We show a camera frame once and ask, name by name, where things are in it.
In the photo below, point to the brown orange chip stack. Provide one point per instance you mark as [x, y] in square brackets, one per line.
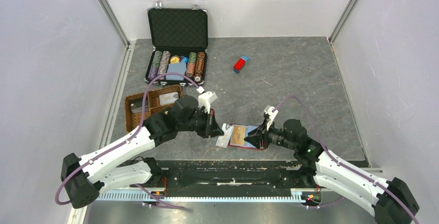
[200, 60]

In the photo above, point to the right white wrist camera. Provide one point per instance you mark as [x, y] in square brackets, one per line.
[269, 115]

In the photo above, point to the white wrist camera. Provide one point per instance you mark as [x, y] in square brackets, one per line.
[205, 99]
[269, 115]

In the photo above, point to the black poker chip case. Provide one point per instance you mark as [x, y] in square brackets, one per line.
[180, 31]

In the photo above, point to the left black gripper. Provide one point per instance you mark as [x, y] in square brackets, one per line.
[211, 128]

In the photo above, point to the dark card in basket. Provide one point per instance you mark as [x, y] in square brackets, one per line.
[136, 106]

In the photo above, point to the green red chip stack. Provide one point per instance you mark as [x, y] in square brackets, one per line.
[190, 69]

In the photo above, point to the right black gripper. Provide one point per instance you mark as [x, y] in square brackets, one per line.
[255, 136]

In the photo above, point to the grey purple chip stack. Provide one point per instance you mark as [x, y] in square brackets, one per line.
[163, 64]

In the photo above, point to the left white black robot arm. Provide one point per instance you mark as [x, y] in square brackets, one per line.
[85, 178]

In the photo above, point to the red blue toy brick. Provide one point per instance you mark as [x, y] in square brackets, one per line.
[240, 64]

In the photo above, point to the white toothed cable rail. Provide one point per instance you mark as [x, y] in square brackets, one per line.
[141, 196]

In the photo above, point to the red leather card holder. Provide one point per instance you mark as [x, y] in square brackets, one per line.
[247, 145]

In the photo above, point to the blue playing card deck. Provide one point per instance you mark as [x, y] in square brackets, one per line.
[179, 68]

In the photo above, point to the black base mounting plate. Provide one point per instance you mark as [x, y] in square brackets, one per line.
[235, 178]

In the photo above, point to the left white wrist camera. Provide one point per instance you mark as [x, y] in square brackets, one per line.
[205, 99]

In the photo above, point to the green purple chip stack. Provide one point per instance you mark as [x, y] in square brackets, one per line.
[155, 65]

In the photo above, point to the white VIP card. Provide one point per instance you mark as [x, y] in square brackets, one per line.
[223, 141]

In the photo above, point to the grey card in basket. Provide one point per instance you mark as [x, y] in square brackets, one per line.
[168, 98]

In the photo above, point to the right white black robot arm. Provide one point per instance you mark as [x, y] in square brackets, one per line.
[388, 201]

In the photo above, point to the gold card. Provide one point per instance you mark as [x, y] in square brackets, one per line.
[238, 135]

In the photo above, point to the yellow dealer button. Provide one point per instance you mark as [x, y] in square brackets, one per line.
[174, 59]

